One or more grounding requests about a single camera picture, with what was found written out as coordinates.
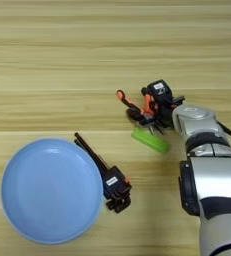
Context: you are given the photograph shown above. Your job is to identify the green plastic object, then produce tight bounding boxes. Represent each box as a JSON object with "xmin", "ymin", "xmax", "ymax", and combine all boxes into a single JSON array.
[{"xmin": 130, "ymin": 127, "xmax": 171, "ymax": 154}]

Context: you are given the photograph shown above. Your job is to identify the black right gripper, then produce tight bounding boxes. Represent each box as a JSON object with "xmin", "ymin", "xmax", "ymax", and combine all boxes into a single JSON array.
[{"xmin": 126, "ymin": 95, "xmax": 186, "ymax": 129}]

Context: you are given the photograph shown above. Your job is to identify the orange black handled pliers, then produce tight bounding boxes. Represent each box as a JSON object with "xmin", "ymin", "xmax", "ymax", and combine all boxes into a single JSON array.
[{"xmin": 116, "ymin": 87, "xmax": 161, "ymax": 134}]

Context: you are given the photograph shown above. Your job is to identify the light blue round plate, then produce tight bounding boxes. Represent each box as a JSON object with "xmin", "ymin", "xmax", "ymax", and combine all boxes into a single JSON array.
[{"xmin": 0, "ymin": 138, "xmax": 104, "ymax": 245}]

